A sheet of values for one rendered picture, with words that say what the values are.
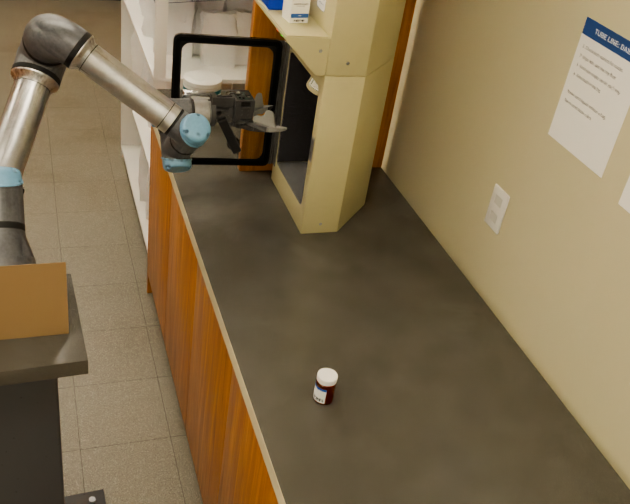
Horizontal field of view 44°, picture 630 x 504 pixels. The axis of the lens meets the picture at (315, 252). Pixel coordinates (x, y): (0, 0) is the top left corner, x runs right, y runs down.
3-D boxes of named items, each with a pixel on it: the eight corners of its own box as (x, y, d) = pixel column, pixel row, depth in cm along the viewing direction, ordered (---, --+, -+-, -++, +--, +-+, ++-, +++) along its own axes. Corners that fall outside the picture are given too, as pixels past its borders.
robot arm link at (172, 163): (171, 162, 193) (167, 119, 195) (158, 174, 203) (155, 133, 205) (201, 162, 197) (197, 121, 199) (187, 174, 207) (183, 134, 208)
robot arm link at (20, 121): (-46, 221, 168) (30, 8, 184) (-49, 234, 181) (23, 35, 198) (11, 238, 173) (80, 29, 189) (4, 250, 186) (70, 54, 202)
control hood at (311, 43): (288, 31, 219) (293, -5, 213) (325, 76, 194) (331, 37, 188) (249, 30, 215) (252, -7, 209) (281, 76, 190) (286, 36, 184)
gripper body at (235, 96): (258, 101, 205) (213, 101, 201) (254, 130, 210) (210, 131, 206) (251, 89, 211) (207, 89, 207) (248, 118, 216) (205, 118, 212)
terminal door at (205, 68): (268, 166, 240) (283, 40, 218) (168, 164, 232) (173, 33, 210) (268, 164, 241) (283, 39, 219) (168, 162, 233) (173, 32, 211)
